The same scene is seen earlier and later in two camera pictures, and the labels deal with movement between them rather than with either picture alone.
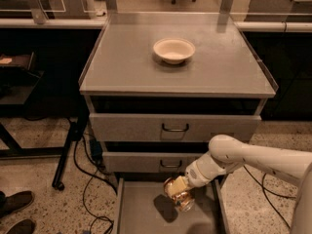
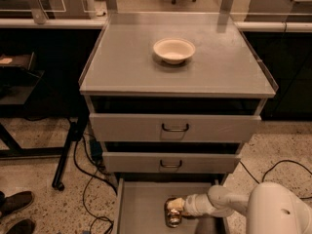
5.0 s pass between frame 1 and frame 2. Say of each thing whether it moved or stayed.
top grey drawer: stayed
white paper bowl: stayed
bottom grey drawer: stayed
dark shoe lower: stayed
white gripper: moved
